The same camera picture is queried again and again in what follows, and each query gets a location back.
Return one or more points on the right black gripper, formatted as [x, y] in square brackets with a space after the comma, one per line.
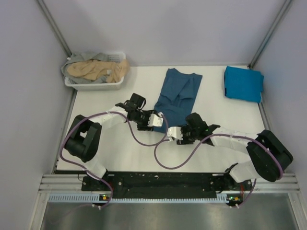
[184, 141]

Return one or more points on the white plastic basket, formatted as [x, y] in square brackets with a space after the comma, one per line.
[81, 85]

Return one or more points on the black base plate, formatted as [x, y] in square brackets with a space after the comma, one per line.
[163, 185]

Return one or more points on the folded bright blue t shirt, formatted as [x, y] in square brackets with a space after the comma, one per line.
[243, 84]

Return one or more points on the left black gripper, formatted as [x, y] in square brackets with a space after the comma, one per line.
[144, 127]

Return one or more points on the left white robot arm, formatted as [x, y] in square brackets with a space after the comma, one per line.
[82, 140]

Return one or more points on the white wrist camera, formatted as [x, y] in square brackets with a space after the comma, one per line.
[156, 119]
[174, 133]

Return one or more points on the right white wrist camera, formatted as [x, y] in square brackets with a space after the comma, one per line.
[174, 133]

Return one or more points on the left aluminium frame post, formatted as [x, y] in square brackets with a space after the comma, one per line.
[55, 29]

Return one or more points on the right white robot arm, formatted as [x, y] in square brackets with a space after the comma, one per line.
[268, 156]

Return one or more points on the aluminium frame post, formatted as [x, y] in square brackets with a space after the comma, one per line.
[287, 4]
[55, 29]

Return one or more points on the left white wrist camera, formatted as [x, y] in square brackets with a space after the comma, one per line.
[156, 119]

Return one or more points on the right aluminium frame post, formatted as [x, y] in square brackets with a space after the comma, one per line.
[287, 4]

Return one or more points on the light blue cable duct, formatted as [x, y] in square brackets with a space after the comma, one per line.
[101, 199]

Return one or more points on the beige t shirt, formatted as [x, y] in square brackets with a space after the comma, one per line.
[93, 69]

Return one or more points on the grey t shirt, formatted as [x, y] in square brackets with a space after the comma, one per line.
[79, 68]

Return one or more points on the dark blue t shirt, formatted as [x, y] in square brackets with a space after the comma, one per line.
[177, 96]

